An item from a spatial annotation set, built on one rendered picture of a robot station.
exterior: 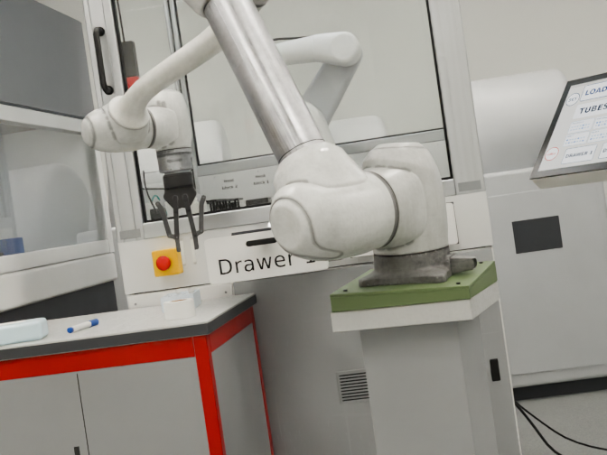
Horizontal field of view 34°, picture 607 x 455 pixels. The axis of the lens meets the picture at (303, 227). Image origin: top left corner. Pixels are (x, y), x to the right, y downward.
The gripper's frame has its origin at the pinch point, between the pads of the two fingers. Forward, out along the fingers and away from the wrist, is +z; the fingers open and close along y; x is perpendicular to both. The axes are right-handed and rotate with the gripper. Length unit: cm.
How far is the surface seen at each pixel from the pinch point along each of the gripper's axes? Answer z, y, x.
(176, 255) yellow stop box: 1.3, -3.9, 16.5
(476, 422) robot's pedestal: 39, 53, -66
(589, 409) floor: 90, 145, 134
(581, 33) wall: -85, 234, 316
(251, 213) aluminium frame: -7.3, 17.9, 15.9
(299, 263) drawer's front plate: 5.9, 26.4, -20.3
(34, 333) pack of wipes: 12.6, -35.4, -28.7
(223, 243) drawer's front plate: -1.2, 9.2, -16.5
